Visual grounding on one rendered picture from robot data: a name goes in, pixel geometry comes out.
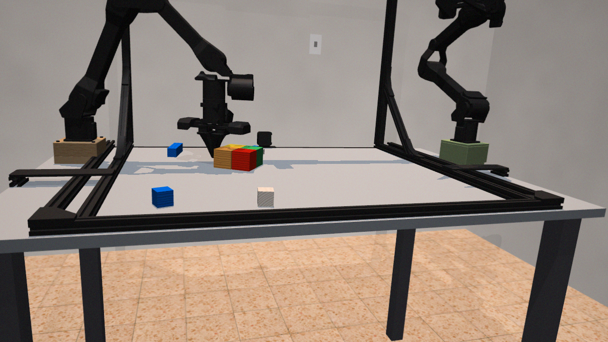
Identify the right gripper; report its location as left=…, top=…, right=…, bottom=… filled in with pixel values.
left=177, top=98, right=251, bottom=158

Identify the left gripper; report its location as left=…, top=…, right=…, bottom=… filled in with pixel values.
left=435, top=0, right=504, bottom=19

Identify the red cube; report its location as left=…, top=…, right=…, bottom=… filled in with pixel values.
left=232, top=148, right=257, bottom=171

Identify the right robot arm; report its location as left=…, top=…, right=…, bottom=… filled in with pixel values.
left=59, top=0, right=254, bottom=142

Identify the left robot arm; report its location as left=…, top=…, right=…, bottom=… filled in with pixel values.
left=418, top=2, right=506, bottom=143

